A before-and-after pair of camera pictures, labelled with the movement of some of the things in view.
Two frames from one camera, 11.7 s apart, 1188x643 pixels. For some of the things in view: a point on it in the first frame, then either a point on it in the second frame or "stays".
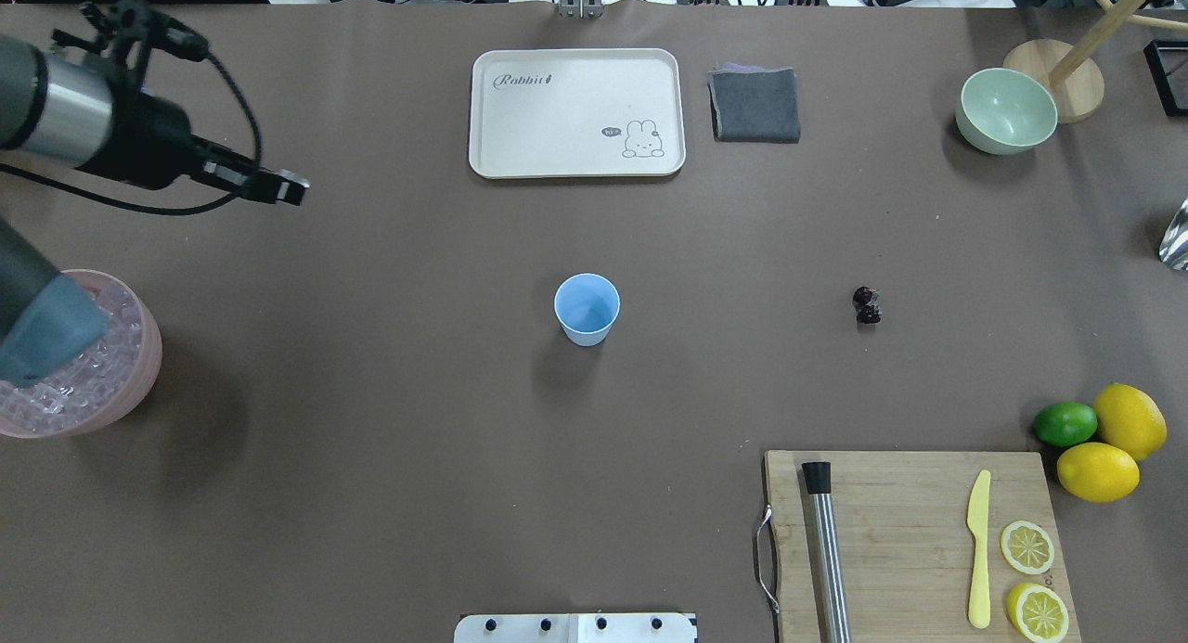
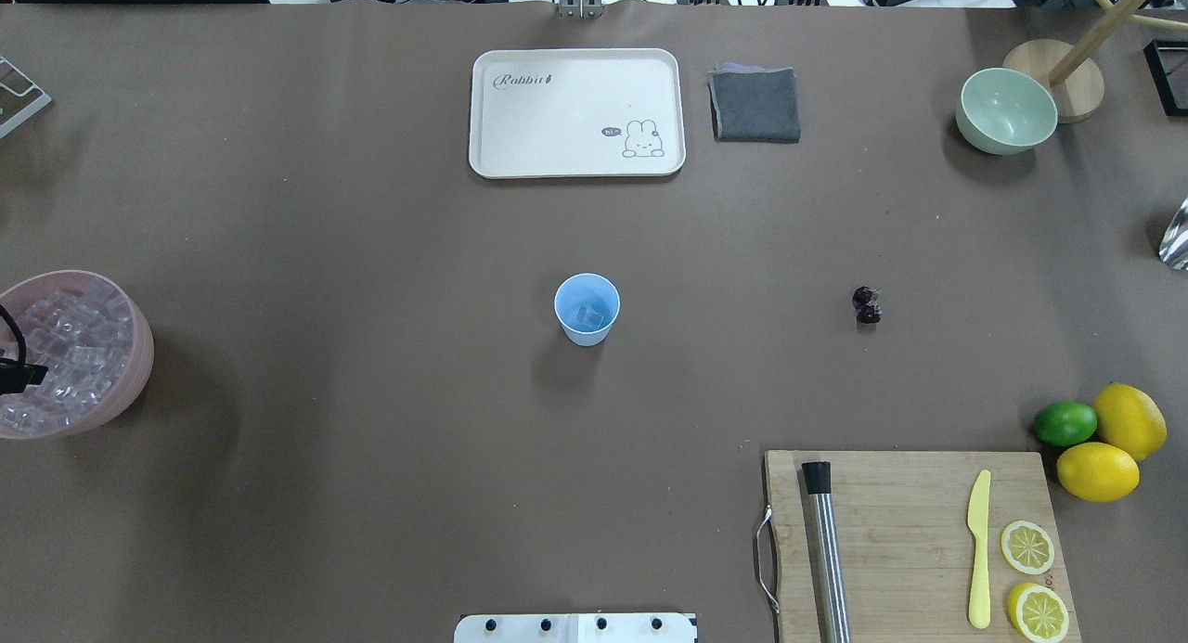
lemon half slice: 1026,546 stays
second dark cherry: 869,314 stays
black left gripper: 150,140 to 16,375
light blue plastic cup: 587,305 stays
